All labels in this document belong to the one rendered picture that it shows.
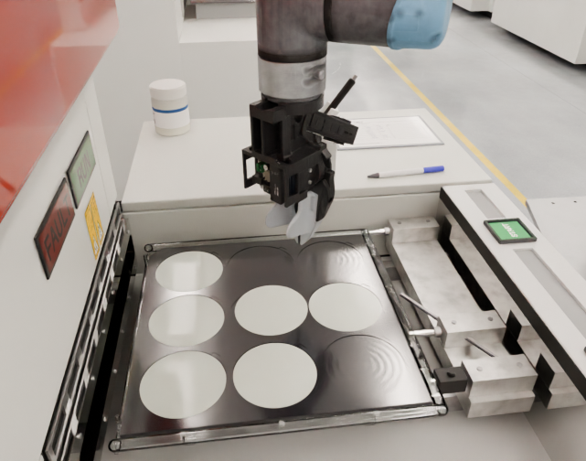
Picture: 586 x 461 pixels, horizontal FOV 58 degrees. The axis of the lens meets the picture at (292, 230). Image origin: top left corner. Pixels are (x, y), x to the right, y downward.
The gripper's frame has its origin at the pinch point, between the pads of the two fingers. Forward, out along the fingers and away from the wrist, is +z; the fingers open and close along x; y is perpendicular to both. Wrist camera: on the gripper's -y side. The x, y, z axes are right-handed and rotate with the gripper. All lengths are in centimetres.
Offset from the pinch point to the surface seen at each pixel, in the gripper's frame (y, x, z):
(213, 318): 13.3, -4.5, 9.2
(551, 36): -482, -122, 83
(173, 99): -12.7, -44.5, -4.6
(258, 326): 10.3, 1.0, 9.2
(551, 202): -64, 14, 18
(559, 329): -8.3, 31.8, 3.4
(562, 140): -304, -45, 102
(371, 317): -1.1, 11.1, 9.4
